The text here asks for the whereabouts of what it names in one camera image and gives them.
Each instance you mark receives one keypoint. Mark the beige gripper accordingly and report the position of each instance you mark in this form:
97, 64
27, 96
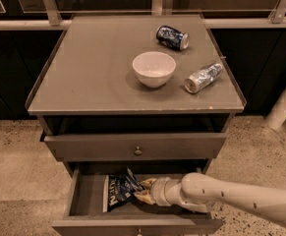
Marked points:
159, 190

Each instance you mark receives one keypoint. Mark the blue chip bag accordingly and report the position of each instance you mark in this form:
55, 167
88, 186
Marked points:
118, 190

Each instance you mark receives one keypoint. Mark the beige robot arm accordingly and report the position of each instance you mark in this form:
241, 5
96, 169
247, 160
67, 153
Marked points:
250, 173

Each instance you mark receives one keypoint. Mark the brass top drawer knob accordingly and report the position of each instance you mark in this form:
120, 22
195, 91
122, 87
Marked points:
138, 151

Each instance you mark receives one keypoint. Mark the brass drawer knob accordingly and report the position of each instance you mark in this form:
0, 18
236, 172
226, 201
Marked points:
138, 151
139, 233

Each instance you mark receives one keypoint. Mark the brass middle drawer knob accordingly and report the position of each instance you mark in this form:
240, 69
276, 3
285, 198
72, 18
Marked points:
139, 233

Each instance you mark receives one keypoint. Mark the grey top drawer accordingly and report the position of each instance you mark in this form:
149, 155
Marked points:
121, 147

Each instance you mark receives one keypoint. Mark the grey open middle drawer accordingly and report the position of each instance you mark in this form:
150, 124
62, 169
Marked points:
84, 215

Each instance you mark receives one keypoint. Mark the grey drawer cabinet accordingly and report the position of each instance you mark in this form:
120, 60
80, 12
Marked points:
89, 87

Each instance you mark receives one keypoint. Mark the white ceramic bowl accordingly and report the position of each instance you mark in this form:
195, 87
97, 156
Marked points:
154, 69

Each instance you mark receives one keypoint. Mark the silver blue soda can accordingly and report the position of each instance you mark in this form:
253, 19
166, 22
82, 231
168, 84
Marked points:
203, 77

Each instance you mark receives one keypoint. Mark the dark blue soda can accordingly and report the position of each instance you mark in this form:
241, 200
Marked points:
172, 38

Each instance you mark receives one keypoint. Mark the metal railing frame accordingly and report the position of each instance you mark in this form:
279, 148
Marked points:
216, 14

